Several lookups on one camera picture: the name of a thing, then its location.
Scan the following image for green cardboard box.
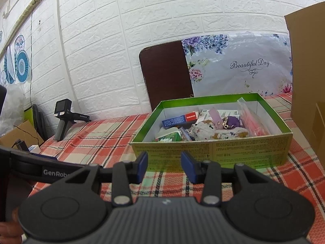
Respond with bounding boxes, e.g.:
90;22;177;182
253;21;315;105
131;93;294;171

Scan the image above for person's left hand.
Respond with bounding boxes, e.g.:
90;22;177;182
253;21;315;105
0;222;24;244

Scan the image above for floral cloth pouch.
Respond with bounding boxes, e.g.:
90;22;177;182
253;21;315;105
189;121;249;141

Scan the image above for wall trim strip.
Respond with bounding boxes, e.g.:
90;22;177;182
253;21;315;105
0;0;58;54

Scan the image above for dark brown board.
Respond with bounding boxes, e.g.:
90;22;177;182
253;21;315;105
139;41;195;112

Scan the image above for green packet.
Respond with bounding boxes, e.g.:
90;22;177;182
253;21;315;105
155;129;182;142

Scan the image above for clear plastic bag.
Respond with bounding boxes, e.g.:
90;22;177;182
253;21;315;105
0;83;26;136

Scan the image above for red and blue carton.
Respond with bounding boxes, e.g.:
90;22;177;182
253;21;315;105
162;112;199;129

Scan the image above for floral plastic bag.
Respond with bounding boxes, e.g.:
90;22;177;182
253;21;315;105
181;32;293;98

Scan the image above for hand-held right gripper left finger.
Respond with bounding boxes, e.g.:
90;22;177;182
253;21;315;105
58;152;149;207

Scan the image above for large brown cardboard box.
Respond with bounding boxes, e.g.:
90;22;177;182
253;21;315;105
284;1;325;172

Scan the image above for black ring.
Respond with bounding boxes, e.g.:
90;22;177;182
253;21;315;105
32;103;47;136

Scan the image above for blue fan wall decoration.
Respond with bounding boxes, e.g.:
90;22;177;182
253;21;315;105
15;50;33;83

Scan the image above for spare hand-held gripper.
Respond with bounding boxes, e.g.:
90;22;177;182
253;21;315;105
54;99;91;141

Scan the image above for pale purple strap tag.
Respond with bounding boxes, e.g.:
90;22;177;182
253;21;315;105
209;107;221;131

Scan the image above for small open cardboard box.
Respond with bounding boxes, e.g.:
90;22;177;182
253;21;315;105
0;119;45;148

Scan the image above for white printed carton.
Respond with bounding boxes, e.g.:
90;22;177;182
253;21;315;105
199;109;240;122

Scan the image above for pink sticks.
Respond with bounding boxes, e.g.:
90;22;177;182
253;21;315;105
237;98;271;136

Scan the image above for purple keychain pouch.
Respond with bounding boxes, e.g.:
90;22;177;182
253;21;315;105
223;116;243;130

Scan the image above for blue picture card pack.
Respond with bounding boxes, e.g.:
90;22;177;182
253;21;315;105
179;127;194;141

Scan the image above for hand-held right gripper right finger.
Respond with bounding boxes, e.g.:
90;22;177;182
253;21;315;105
181;151;273;206

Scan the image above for black wall cable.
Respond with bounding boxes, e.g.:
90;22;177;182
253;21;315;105
29;0;35;105

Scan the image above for small round fan wall decoration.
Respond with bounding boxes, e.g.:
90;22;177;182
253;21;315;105
14;35;26;49

